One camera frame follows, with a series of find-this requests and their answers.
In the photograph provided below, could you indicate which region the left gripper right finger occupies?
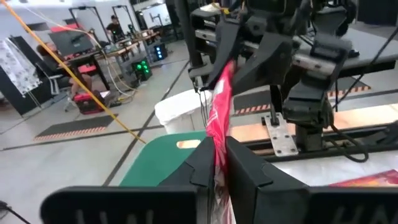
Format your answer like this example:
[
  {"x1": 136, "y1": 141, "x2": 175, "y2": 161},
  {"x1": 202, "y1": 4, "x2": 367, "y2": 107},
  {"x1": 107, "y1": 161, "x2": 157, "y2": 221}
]
[{"x1": 226, "y1": 136, "x2": 311, "y2": 224}]

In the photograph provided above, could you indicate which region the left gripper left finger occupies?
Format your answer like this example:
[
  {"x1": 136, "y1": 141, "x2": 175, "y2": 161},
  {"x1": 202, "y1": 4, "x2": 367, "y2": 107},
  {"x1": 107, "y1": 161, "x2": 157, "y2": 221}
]
[{"x1": 160, "y1": 136, "x2": 216, "y2": 224}]

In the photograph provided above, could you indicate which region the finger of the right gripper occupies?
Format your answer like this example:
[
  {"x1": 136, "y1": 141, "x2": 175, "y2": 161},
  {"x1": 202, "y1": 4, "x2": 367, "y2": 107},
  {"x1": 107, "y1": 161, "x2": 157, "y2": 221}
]
[
  {"x1": 201, "y1": 17, "x2": 247, "y2": 91},
  {"x1": 232, "y1": 32, "x2": 294, "y2": 96}
]

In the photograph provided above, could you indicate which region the red popcorn bag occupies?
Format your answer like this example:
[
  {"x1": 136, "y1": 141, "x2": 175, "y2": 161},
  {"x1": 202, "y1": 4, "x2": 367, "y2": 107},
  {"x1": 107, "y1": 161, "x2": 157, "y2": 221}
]
[
  {"x1": 205, "y1": 60, "x2": 239, "y2": 224},
  {"x1": 329, "y1": 169, "x2": 398, "y2": 188}
]

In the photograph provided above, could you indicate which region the teal plastic basket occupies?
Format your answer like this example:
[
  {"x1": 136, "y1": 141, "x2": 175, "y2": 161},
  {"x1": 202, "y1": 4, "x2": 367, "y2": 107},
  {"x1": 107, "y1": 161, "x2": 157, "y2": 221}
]
[{"x1": 119, "y1": 130, "x2": 215, "y2": 187}]

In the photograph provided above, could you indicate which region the black hazard-striped floor mat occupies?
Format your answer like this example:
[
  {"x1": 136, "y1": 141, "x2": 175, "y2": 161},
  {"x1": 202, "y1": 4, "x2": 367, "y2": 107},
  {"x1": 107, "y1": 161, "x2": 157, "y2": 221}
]
[
  {"x1": 33, "y1": 113, "x2": 119, "y2": 142},
  {"x1": 233, "y1": 77, "x2": 371, "y2": 116}
]

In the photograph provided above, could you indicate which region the white bin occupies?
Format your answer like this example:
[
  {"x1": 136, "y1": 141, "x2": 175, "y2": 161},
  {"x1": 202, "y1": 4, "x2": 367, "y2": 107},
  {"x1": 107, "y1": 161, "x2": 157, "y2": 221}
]
[{"x1": 154, "y1": 89, "x2": 214, "y2": 135}]

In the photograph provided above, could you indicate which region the computer with blue lights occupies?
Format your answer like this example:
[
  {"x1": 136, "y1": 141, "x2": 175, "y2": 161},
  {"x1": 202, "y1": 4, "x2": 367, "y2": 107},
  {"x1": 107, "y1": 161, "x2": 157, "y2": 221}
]
[{"x1": 152, "y1": 42, "x2": 169, "y2": 62}]

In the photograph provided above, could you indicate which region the computer with green lights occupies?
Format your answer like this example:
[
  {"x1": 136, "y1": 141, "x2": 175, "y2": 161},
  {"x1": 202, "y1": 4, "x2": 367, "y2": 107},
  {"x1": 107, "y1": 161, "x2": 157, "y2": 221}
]
[{"x1": 130, "y1": 57, "x2": 153, "y2": 82}]

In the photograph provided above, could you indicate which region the grey desk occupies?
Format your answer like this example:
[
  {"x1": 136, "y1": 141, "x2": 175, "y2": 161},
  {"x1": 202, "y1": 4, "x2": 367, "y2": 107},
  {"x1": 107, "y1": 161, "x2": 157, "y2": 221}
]
[{"x1": 292, "y1": 26, "x2": 398, "y2": 78}]

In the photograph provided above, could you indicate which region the plywood base board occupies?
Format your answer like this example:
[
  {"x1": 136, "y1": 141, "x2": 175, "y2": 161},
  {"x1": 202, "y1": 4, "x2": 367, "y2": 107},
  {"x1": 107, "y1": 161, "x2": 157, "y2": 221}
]
[{"x1": 229, "y1": 104, "x2": 398, "y2": 142}]

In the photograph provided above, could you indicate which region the person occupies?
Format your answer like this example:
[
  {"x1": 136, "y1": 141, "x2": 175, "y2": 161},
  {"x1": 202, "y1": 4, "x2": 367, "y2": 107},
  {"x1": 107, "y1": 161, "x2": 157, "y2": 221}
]
[
  {"x1": 35, "y1": 42, "x2": 94, "y2": 97},
  {"x1": 105, "y1": 14, "x2": 125, "y2": 43}
]

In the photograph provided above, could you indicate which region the red toolbox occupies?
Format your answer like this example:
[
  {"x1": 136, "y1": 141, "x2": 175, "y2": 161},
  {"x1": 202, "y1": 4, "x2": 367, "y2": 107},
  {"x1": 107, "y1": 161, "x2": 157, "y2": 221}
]
[{"x1": 73, "y1": 90, "x2": 106, "y2": 115}]

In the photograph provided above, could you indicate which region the black monitor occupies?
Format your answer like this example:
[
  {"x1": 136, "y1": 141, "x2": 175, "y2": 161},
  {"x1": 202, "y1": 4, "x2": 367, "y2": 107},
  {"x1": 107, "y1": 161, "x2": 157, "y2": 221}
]
[{"x1": 48, "y1": 29, "x2": 94, "y2": 57}]

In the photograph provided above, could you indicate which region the grey office chair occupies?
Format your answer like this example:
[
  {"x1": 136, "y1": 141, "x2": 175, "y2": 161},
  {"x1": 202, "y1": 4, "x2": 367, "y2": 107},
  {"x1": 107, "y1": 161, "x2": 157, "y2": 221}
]
[{"x1": 34, "y1": 62, "x2": 78, "y2": 113}]

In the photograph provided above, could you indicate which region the black partition panel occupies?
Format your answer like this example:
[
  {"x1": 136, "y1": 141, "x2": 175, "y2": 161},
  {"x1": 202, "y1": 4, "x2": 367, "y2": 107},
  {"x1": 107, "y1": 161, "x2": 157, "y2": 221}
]
[{"x1": 0, "y1": 35, "x2": 55, "y2": 116}]

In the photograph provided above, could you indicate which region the white patterned cloth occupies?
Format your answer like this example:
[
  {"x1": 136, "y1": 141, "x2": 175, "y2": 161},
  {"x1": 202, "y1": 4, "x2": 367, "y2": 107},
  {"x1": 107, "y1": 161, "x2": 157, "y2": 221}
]
[{"x1": 0, "y1": 39, "x2": 43, "y2": 96}]

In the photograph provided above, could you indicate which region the black frame post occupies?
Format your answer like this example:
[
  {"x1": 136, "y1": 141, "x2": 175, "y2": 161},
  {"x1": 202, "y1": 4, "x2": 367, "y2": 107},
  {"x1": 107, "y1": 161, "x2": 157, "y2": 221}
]
[{"x1": 174, "y1": 0, "x2": 205, "y2": 69}]

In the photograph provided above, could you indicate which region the silver bracket plate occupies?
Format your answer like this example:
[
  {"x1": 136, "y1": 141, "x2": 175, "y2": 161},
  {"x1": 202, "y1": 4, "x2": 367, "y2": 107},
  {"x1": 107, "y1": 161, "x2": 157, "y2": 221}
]
[{"x1": 263, "y1": 112, "x2": 300, "y2": 157}]

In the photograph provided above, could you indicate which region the yellow cable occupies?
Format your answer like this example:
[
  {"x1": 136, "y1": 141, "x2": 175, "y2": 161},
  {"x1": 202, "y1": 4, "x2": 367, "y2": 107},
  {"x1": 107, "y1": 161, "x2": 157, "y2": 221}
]
[{"x1": 0, "y1": 0, "x2": 147, "y2": 145}]

